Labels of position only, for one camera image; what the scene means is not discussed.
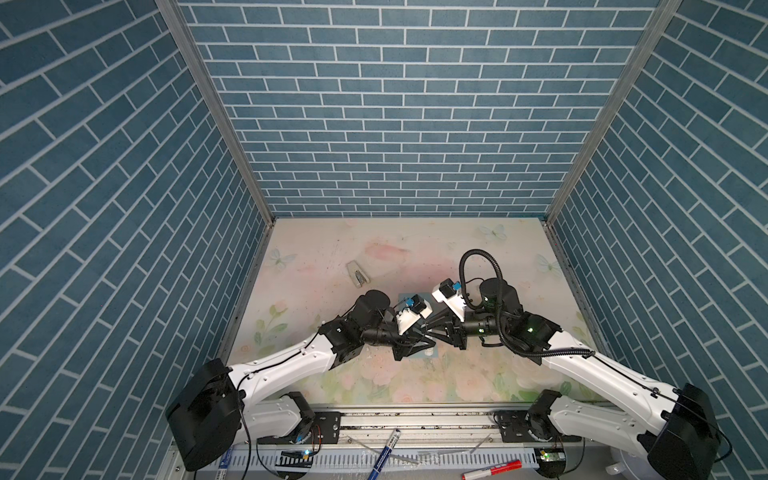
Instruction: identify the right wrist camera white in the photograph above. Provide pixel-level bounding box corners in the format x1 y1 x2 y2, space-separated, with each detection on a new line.
432 278 468 323

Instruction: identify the red marker pen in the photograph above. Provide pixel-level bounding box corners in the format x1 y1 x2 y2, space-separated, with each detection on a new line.
461 460 523 480

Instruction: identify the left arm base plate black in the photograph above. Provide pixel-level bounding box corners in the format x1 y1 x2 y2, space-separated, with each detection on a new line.
259 411 342 445

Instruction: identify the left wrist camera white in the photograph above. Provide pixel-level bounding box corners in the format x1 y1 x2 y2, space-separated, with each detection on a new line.
395 294 433 335

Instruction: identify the white slotted cable duct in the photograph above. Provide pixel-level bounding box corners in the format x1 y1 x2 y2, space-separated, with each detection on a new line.
229 448 539 473

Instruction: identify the blue marker pen centre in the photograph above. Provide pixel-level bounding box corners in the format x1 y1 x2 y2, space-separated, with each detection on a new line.
367 429 402 480

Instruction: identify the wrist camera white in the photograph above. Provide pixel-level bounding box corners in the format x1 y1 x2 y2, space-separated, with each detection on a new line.
432 278 468 323
395 294 433 335

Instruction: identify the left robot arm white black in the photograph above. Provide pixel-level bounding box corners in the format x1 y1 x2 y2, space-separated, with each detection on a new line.
166 290 433 472

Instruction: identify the aluminium mounting rail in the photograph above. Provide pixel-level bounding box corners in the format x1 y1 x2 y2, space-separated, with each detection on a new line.
239 404 631 451

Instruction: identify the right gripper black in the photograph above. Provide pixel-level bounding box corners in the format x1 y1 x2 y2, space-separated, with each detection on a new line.
420 305 507 349

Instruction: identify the teal envelope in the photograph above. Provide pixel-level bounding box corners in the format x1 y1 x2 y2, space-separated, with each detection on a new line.
396 294 438 359

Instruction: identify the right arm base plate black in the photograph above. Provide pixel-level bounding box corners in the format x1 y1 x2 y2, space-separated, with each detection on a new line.
490 409 582 443

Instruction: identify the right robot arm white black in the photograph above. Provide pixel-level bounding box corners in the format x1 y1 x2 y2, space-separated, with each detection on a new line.
432 279 727 479

